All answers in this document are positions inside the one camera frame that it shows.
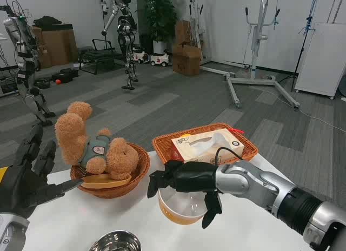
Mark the black metal bench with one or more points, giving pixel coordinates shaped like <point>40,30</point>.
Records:
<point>97,57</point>

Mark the yellow object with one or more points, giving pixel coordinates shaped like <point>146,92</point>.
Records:
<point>3,175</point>

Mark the round wicker basket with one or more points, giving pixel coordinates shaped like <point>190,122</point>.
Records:
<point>135,180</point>

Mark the potted green plant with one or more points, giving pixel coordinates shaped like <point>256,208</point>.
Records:
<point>158,13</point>

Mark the white toy car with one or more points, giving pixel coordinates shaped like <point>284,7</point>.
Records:
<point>140,56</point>
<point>159,60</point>

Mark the tall brown cardboard box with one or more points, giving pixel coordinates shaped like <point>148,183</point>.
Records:
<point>56,45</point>

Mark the small open cardboard box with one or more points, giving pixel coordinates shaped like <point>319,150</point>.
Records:
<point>183,32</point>

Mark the white cabinet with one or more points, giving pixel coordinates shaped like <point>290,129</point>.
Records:
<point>321,59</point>

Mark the large open cardboard box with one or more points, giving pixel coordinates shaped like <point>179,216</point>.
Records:
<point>186,61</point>

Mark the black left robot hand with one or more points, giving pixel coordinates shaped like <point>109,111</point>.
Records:
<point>19,186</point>

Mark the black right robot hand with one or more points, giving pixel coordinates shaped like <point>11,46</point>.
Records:
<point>192,176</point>

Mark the white wheeled gantry stand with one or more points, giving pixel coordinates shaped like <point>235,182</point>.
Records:
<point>258,45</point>

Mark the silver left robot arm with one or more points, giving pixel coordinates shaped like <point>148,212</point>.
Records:
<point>10,232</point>

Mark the stainless steel bowl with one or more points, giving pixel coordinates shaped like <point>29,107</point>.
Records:
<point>116,241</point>

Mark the black tripod stand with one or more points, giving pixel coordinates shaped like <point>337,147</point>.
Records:
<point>306,34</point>

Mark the hanging silver humanoid robot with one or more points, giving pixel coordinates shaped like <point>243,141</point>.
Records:
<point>125,23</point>

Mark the orange and white plastic bowl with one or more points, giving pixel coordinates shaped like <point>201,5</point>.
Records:
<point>181,209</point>

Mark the red basket tag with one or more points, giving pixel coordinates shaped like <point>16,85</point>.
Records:
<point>238,130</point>

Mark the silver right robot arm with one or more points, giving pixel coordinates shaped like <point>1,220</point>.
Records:
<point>259,180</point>

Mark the brown teddy bear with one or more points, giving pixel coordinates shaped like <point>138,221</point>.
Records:
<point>73,134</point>

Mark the black flat case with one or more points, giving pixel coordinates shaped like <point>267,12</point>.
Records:
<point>66,75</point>

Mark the orange wooden plate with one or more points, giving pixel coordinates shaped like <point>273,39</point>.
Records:
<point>102,182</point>

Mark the beige tissue box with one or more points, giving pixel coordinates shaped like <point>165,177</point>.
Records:
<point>200,148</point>

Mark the rectangular wicker basket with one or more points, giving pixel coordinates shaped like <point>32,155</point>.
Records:
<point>162,145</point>

